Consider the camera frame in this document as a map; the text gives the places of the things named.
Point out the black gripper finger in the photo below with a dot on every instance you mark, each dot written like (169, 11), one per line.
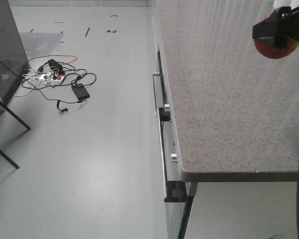
(280, 27)

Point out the red apple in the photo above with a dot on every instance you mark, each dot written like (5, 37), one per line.
(275, 53)

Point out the grey speckled countertop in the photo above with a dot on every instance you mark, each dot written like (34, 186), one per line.
(235, 112)

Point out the silver oven knob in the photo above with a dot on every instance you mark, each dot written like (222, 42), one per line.
(173, 157)
(166, 107)

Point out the black warming drawer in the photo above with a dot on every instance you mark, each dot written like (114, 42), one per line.
(159, 92)

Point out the black built-in oven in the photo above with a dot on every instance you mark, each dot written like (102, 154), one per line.
(177, 200)

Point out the black power adapter brick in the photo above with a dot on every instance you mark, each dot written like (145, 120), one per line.
(80, 91)

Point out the white power strip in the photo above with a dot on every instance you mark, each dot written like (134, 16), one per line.
(51, 79)

